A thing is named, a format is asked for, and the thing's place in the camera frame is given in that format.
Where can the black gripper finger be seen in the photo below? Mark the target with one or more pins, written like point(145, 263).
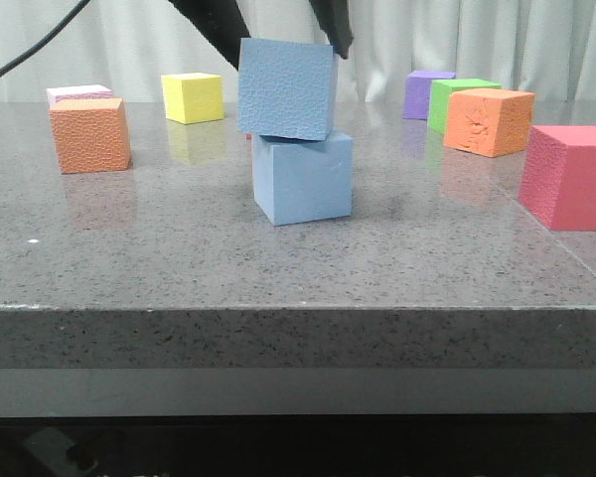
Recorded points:
point(334, 20)
point(220, 22)

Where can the textured blue foam cube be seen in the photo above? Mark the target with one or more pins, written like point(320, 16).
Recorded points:
point(286, 89)

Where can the smooth blue foam cube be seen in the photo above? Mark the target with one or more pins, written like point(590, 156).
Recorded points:
point(298, 181)

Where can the yellow foam cube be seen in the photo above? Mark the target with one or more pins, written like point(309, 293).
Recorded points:
point(193, 97)

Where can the purple foam cube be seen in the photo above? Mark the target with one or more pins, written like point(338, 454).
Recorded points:
point(417, 92)

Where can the green foam cube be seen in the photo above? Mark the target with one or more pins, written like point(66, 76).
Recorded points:
point(440, 92)

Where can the pink foam cube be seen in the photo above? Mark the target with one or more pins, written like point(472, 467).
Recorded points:
point(85, 91)

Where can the textured orange foam cube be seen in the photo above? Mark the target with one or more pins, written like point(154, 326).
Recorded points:
point(91, 135)

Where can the dented orange foam cube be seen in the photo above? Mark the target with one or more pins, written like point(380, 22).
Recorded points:
point(488, 121)

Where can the grey curtain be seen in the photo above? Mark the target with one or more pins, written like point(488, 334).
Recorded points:
point(547, 47)

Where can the large red foam cube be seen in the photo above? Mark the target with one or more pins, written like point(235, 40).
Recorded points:
point(558, 183)

